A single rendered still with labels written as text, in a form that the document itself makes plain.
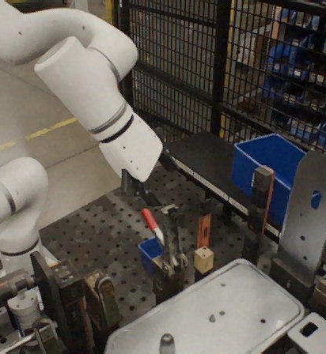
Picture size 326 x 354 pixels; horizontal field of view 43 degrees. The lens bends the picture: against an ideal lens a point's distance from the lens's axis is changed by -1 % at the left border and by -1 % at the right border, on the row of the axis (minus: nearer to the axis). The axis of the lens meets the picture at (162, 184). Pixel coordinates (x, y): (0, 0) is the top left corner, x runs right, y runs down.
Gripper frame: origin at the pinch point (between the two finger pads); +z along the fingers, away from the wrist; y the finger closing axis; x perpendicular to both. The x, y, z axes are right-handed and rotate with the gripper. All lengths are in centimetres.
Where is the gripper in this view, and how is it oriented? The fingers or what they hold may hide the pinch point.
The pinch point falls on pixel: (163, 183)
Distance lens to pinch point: 80.3
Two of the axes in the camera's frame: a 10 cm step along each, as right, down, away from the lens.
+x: 7.6, -1.2, -6.4
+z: 5.4, 6.5, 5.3
